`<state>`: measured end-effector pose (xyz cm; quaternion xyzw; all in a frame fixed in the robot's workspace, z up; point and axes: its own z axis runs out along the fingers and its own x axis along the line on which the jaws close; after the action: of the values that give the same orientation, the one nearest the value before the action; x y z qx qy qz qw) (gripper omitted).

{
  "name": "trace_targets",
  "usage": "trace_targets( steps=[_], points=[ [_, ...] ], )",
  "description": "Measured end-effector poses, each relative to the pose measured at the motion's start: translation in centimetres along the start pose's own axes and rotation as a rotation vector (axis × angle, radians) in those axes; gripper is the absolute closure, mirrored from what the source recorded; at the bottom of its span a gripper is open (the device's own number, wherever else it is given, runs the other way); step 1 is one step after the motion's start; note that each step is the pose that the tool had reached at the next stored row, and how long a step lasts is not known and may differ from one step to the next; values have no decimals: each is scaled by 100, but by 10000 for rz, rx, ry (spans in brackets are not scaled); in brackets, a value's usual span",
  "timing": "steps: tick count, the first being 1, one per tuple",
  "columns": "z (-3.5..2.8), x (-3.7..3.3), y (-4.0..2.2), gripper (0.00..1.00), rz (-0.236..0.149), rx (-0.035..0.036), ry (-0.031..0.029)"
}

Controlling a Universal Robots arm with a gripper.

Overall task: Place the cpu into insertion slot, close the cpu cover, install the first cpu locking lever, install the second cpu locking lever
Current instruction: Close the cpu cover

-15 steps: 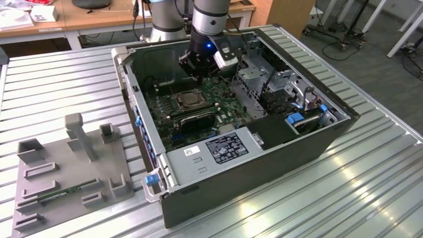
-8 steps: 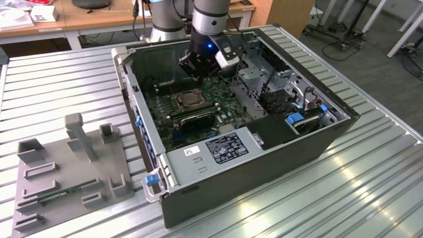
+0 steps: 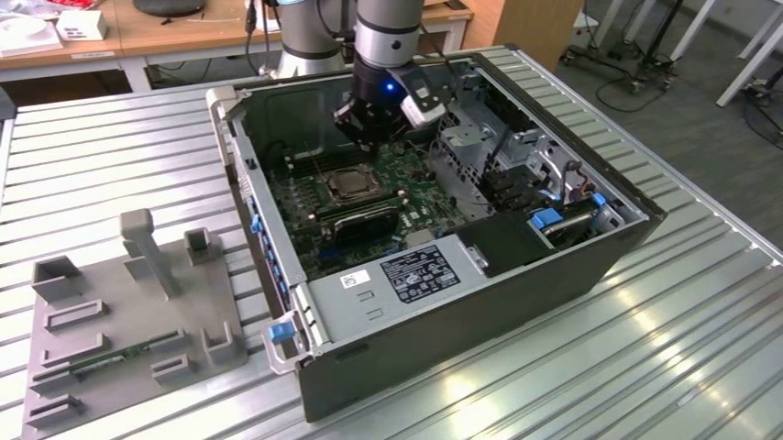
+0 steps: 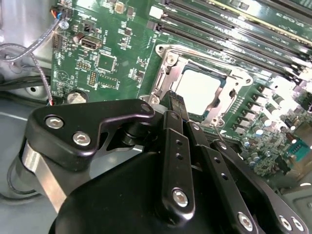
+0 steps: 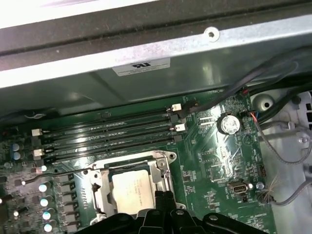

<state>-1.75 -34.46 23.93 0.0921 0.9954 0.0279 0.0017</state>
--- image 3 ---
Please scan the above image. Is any metal CPU socket cover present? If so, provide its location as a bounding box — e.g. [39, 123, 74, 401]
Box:
[323, 168, 383, 204]

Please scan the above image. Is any CPU socket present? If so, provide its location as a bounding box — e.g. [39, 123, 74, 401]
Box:
[320, 165, 387, 206]

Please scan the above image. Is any green motherboard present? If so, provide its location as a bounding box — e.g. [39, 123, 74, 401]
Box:
[268, 141, 479, 276]

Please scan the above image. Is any metal drive cage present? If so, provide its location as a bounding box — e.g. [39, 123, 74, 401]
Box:
[436, 71, 555, 216]

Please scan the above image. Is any green RAM stick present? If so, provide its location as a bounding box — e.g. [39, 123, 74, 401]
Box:
[312, 197, 399, 220]
[67, 334, 179, 373]

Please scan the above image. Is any graphics card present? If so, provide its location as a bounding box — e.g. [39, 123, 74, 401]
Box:
[318, 201, 403, 245]

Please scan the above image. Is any wooden cabinet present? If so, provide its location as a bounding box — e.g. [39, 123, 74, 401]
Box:
[492, 0, 586, 72]

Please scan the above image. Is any wooden desk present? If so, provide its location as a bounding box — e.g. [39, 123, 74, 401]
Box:
[0, 0, 476, 95]

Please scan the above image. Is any white power supply sticker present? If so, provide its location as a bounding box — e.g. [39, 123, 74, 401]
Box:
[338, 269, 375, 288]

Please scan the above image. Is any black power supply label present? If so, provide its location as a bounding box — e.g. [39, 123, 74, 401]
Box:
[379, 245, 462, 304]

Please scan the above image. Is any black plastic shroud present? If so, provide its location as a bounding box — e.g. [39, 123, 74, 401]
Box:
[456, 214, 555, 279]

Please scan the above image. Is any dark round pad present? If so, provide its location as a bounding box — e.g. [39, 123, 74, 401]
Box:
[132, 0, 207, 17]

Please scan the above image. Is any grey power supply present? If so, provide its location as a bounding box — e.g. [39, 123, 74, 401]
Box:
[303, 236, 491, 345]

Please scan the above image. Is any black wheeled stand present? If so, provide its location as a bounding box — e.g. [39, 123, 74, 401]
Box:
[562, 0, 680, 95]

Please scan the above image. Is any white cardboard box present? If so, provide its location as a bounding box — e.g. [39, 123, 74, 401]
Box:
[54, 9, 110, 41]

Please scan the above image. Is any black PC case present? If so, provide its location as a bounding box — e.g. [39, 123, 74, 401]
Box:
[204, 43, 668, 424]

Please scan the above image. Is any white round-lidded box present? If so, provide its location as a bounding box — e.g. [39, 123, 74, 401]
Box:
[0, 15, 64, 59]

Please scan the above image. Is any grey parts rack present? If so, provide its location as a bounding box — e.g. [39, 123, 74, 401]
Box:
[22, 208, 250, 435]

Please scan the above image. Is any white table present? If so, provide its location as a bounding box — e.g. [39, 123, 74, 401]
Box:
[670, 0, 783, 107]

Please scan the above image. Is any white grey camera box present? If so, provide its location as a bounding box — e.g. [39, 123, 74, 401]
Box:
[391, 66, 448, 130]

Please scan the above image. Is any blue disk carrier handle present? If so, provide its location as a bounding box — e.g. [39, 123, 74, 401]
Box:
[526, 208, 563, 229]

